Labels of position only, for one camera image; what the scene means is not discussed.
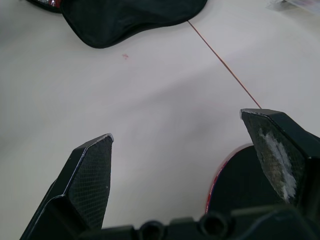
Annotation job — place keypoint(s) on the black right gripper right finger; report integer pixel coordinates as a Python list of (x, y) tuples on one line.
[(280, 150)]

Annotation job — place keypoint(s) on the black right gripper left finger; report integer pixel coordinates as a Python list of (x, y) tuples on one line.
[(87, 180)]

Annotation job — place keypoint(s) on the clear plastic bag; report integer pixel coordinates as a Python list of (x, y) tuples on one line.
[(295, 5)]

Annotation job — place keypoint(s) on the black and red paddle case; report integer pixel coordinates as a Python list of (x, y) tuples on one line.
[(125, 20)]

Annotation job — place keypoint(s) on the red-rimmed black disc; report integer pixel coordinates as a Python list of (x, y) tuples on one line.
[(237, 180)]

